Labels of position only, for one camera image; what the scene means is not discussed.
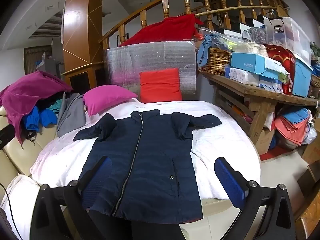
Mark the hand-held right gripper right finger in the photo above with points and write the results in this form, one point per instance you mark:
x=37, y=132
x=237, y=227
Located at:
x=231, y=183

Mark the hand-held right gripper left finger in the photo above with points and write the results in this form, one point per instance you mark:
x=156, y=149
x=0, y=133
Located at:
x=99, y=177

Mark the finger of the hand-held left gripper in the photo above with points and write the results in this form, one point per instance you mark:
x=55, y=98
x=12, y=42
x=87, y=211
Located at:
x=6, y=133

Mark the navy blue zip jacket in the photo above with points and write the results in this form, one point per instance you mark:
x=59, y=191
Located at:
x=150, y=160

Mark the cream leather sofa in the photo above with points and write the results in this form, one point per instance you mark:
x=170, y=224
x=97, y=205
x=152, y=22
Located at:
x=17, y=155

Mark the bright blue garment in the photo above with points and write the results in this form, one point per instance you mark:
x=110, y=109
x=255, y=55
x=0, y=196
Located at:
x=45, y=118

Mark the magenta fleece blanket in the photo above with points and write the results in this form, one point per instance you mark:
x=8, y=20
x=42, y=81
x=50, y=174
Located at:
x=25, y=92

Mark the white textured blanket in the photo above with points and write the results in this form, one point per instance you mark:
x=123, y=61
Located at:
x=220, y=130

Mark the red floor mat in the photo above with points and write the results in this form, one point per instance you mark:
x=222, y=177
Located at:
x=280, y=155

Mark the teal garment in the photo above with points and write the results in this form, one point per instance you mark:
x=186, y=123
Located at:
x=55, y=106

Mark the grey garment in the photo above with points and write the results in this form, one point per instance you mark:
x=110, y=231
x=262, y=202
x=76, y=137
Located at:
x=71, y=115

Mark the person's black pants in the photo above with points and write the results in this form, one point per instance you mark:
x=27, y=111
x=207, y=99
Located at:
x=150, y=231

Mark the magenta pillow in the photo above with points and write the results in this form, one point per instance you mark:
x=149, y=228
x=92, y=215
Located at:
x=107, y=98

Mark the stack of coral cloths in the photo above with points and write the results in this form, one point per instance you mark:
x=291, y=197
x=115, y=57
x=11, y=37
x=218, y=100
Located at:
x=290, y=130

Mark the grey refrigerator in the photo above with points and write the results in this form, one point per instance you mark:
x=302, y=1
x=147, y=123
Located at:
x=48, y=66

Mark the large cardboard box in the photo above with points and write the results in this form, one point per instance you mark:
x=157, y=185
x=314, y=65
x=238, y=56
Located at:
x=310, y=215

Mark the wooden side table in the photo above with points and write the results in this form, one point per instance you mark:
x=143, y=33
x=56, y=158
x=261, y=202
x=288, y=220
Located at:
x=260, y=97

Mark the white blue dotted box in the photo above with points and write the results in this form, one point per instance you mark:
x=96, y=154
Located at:
x=271, y=85

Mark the white tissue pack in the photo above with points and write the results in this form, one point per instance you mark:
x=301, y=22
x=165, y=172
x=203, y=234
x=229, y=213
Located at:
x=241, y=76

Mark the red pillow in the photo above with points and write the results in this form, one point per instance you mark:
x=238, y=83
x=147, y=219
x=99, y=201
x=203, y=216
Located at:
x=160, y=85

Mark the blue tissue box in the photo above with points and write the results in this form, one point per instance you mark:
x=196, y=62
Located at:
x=250, y=63

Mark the wicker basket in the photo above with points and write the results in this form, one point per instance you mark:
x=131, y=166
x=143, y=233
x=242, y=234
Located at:
x=216, y=60

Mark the light blue plastic bin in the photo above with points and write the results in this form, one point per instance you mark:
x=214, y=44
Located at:
x=301, y=80

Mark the silver foil insulation mat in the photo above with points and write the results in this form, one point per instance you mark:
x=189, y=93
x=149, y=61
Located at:
x=150, y=57

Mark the wooden pillar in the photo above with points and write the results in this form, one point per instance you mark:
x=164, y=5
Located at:
x=80, y=25

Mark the red gift box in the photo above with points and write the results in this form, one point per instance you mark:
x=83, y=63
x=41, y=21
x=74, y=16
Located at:
x=283, y=57

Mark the blue cloth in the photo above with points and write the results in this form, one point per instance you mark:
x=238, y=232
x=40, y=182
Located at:
x=206, y=48

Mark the patterned plastic bag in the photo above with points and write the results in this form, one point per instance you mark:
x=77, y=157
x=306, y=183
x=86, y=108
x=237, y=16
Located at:
x=255, y=36

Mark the red cloth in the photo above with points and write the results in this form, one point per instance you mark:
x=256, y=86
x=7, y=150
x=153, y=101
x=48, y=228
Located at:
x=165, y=30

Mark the clear plastic storage box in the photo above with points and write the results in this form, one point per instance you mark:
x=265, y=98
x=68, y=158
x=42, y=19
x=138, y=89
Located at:
x=292, y=33

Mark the wooden stair railing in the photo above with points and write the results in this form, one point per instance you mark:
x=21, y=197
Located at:
x=185, y=2

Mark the dark picture frame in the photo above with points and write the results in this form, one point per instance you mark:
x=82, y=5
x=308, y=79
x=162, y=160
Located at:
x=123, y=38

